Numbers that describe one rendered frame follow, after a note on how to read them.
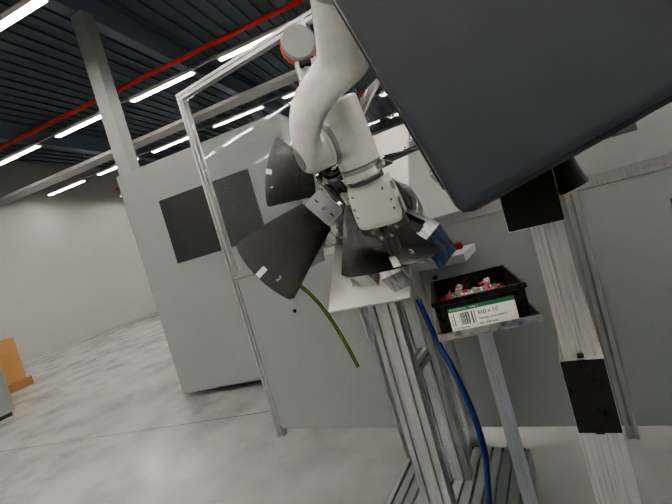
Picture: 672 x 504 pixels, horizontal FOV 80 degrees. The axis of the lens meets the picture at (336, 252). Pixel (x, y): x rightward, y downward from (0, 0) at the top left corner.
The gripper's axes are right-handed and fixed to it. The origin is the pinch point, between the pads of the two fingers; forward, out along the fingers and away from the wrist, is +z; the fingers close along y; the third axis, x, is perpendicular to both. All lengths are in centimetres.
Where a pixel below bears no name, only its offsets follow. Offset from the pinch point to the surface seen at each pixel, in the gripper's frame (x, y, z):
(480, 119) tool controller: 58, -29, -27
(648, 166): -86, -61, 28
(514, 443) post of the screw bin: 7, -12, 50
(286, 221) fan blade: -12.6, 31.1, -8.9
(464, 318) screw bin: 12.4, -12.8, 12.5
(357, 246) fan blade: 0.2, 7.7, -1.7
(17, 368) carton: -203, 805, 139
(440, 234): -16.7, -6.0, 6.9
